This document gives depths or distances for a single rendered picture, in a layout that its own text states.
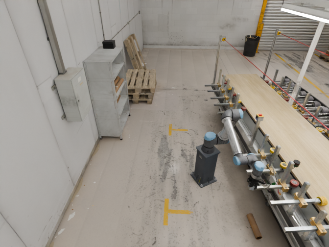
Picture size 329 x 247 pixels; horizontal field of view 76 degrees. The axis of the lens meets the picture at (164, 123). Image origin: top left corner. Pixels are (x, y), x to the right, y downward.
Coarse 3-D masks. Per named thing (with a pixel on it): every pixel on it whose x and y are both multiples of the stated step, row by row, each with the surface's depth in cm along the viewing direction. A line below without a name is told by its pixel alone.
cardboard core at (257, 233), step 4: (248, 216) 279; (252, 216) 277; (248, 220) 277; (252, 220) 272; (252, 224) 269; (256, 224) 268; (252, 228) 267; (256, 228) 264; (256, 232) 260; (256, 236) 258; (260, 236) 256
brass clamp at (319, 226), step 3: (309, 219) 182; (312, 219) 179; (312, 222) 179; (315, 222) 177; (312, 225) 179; (315, 225) 176; (318, 225) 175; (321, 225) 175; (318, 228) 173; (321, 228) 173; (324, 228) 173; (318, 231) 173; (321, 231) 171; (318, 234) 173; (321, 234) 172; (324, 234) 172
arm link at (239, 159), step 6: (222, 114) 241; (228, 114) 237; (222, 120) 237; (228, 120) 234; (228, 126) 230; (228, 132) 227; (234, 132) 226; (234, 138) 221; (234, 144) 218; (234, 150) 215; (240, 150) 214; (234, 156) 212; (240, 156) 209; (246, 156) 210; (234, 162) 213; (240, 162) 207; (246, 162) 208
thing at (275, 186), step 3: (258, 186) 220; (261, 186) 220; (270, 186) 220; (273, 186) 220; (276, 186) 220; (279, 186) 220; (288, 186) 220; (291, 186) 220; (258, 189) 220; (261, 189) 220; (264, 189) 220; (267, 189) 221
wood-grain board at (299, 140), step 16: (240, 80) 430; (256, 80) 431; (240, 96) 375; (256, 96) 375; (272, 96) 375; (256, 112) 331; (272, 112) 331; (288, 112) 331; (272, 128) 296; (288, 128) 297; (304, 128) 297; (272, 144) 270; (288, 144) 269; (304, 144) 269; (320, 144) 269; (288, 160) 246; (304, 160) 246; (320, 160) 246; (304, 176) 226; (320, 176) 226; (320, 192) 210; (320, 208) 195
